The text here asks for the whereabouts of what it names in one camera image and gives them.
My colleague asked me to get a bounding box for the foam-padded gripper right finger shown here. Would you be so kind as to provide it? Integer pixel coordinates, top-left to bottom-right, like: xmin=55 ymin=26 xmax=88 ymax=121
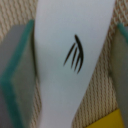
xmin=109 ymin=22 xmax=128 ymax=116

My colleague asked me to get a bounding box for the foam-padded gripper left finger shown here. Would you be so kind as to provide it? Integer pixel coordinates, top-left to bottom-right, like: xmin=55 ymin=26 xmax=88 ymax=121
xmin=0 ymin=20 xmax=41 ymax=128

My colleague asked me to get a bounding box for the yellow butter box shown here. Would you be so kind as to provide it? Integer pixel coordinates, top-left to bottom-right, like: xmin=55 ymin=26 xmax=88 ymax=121
xmin=85 ymin=109 xmax=125 ymax=128

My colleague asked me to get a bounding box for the white fish toy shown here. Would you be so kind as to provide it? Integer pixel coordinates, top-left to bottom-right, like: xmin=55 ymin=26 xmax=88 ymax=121
xmin=35 ymin=0 xmax=115 ymax=128

